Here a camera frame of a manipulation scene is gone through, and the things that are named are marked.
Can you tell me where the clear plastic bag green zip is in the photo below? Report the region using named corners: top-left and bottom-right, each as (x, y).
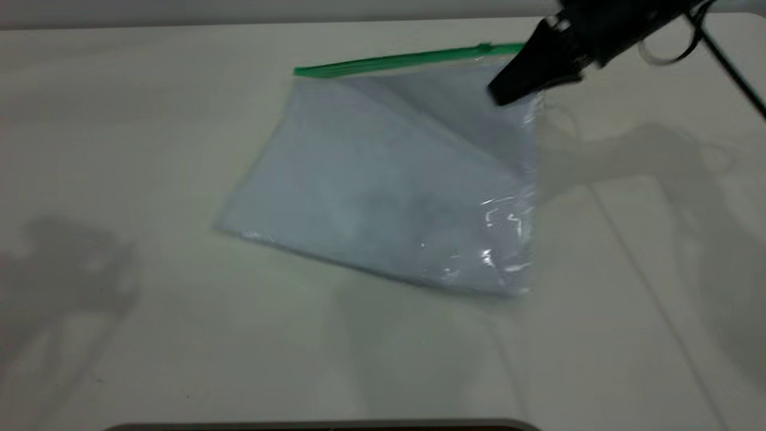
top-left (215, 42), bottom-right (546, 298)

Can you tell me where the black cable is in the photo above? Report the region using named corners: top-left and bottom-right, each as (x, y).
top-left (638, 0), bottom-right (766, 120)

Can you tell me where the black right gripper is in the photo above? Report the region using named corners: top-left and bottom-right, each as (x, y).
top-left (488, 0), bottom-right (710, 107)

